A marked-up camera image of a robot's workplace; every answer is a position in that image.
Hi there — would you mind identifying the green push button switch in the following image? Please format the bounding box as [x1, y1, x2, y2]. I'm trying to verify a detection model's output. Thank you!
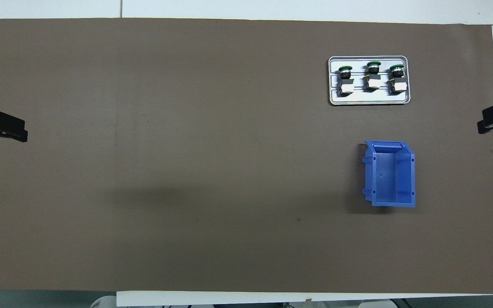
[363, 61, 382, 92]
[388, 64, 409, 95]
[336, 65, 355, 97]

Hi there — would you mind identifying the blue plastic storage bin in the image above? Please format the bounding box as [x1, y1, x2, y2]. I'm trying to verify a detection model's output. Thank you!
[361, 140, 416, 208]

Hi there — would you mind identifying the silver metal tray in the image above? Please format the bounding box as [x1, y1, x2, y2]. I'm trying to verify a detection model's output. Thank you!
[328, 56, 410, 106]

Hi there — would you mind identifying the brown table mat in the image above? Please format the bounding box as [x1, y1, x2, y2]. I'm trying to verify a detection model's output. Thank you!
[0, 18, 493, 295]

